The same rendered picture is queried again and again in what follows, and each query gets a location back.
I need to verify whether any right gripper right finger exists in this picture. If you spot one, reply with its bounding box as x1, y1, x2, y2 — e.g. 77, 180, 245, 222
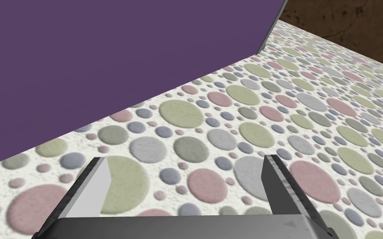
261, 154, 316, 217

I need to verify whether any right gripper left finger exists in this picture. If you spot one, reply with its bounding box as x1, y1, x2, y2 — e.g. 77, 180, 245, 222
52, 156, 113, 221

